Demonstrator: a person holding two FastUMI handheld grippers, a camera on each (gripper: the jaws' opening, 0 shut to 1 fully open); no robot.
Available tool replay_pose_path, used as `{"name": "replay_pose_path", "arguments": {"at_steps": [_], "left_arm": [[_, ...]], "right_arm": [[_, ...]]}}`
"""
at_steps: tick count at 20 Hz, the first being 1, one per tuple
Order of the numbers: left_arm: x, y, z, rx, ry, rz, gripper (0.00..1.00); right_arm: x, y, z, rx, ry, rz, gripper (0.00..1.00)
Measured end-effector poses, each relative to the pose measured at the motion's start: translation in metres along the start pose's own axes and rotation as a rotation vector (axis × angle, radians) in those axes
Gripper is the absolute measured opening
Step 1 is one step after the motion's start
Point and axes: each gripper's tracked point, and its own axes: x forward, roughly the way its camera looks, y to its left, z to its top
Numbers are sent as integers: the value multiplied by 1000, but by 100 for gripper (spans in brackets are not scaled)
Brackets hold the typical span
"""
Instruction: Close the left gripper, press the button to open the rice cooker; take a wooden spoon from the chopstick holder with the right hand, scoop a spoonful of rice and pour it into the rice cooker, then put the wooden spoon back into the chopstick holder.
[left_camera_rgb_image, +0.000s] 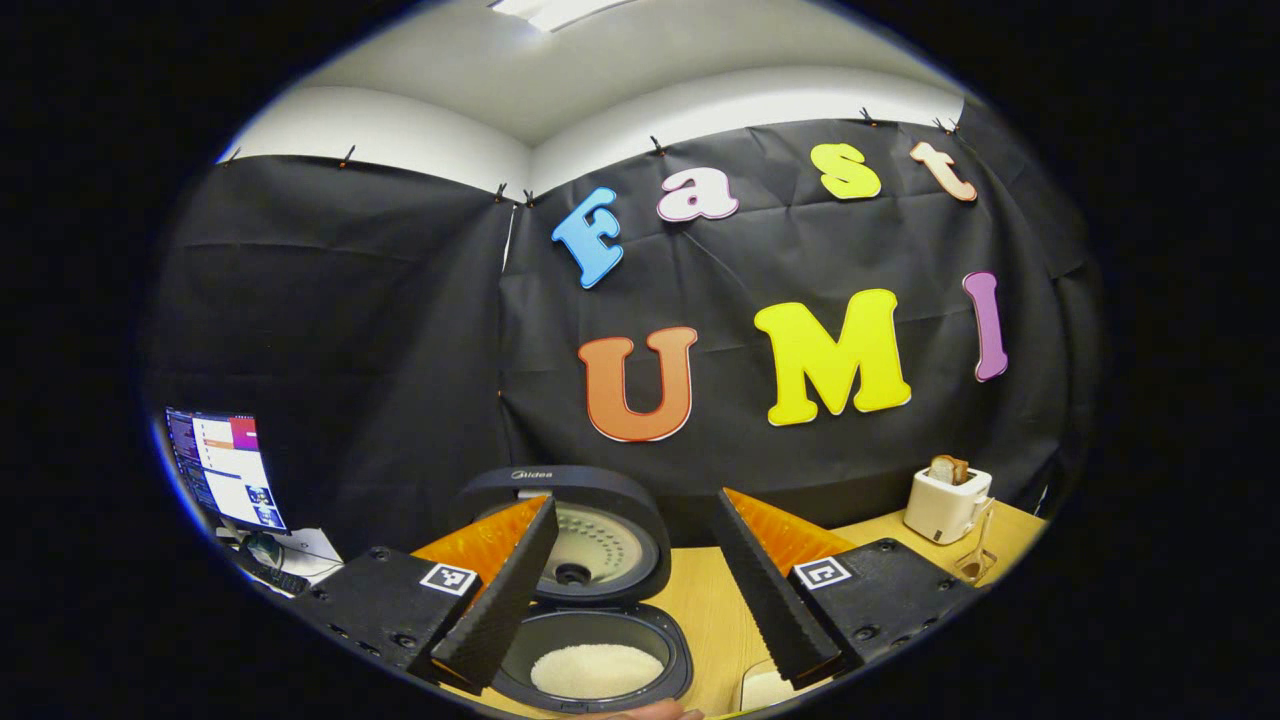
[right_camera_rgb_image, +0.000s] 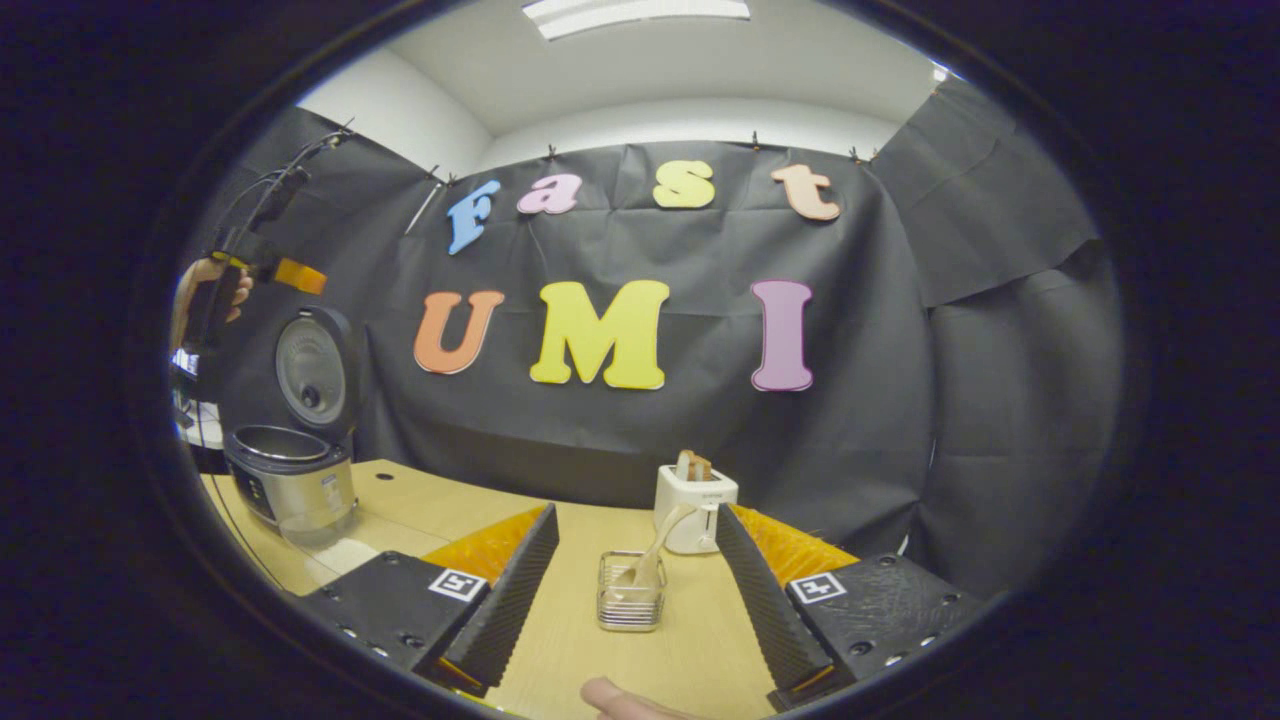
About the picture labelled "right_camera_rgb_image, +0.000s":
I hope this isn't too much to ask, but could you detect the black silver rice cooker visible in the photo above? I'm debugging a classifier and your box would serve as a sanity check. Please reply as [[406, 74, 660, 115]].
[[222, 305, 363, 546]]

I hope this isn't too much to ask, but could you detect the clear plastic container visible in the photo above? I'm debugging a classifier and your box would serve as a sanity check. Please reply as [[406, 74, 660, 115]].
[[280, 520, 381, 579]]

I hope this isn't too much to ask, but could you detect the ceiling light panel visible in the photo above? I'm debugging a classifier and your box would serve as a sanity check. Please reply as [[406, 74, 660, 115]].
[[520, 0, 753, 41]]

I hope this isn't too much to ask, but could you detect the white toaster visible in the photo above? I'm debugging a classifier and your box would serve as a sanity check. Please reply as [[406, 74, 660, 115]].
[[654, 463, 739, 556]]

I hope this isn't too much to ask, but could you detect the wooden spoon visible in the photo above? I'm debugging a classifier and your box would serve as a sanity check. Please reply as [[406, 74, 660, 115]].
[[610, 503, 698, 601]]

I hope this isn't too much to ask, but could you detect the black backdrop cloth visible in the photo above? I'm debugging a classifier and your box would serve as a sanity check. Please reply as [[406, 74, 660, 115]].
[[185, 75, 1126, 601]]

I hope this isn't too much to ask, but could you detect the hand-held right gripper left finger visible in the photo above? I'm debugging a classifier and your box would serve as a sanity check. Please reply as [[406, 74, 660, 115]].
[[298, 503, 561, 699]]

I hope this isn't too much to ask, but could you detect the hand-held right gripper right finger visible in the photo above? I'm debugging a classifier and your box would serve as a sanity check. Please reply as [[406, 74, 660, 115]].
[[715, 503, 986, 713]]

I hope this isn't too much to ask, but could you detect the white side table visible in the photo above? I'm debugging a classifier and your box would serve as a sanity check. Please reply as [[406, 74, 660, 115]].
[[180, 400, 223, 451]]

